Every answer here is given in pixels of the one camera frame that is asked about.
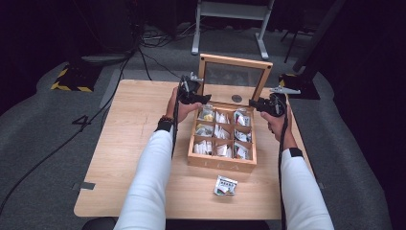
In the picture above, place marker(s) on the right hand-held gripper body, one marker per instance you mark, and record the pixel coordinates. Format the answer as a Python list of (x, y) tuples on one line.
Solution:
[(274, 105)]

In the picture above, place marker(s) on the wooden tea box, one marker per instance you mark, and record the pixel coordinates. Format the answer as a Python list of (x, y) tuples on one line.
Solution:
[(220, 161)]

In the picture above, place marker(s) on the person's right hand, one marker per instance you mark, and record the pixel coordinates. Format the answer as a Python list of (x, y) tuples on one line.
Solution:
[(276, 125)]

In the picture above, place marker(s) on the black tripod legs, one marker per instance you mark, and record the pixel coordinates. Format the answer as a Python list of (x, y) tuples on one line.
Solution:
[(292, 44)]

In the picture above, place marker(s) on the grey tape strip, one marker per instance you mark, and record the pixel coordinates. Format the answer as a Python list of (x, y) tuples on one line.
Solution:
[(84, 186)]

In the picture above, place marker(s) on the person's left hand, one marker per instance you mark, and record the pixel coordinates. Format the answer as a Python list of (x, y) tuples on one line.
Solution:
[(183, 110)]

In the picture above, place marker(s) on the silver tea packet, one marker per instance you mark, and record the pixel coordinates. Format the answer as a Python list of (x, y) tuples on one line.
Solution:
[(226, 186)]

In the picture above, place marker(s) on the group of tea packets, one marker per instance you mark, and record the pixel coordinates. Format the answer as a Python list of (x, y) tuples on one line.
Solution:
[(223, 137)]

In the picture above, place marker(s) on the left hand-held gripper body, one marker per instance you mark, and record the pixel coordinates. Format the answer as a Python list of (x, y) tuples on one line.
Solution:
[(186, 91)]

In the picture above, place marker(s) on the dark slanted pole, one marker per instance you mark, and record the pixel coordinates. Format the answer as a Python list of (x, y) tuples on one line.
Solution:
[(319, 35)]

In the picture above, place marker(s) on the round table grommet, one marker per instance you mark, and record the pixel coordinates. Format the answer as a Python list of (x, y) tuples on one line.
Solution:
[(236, 98)]

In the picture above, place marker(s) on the white metal stand frame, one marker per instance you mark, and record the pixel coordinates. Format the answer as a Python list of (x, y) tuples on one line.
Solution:
[(233, 11)]

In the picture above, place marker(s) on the black yellow striped base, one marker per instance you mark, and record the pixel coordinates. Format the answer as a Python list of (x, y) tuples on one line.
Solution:
[(303, 89), (75, 80)]

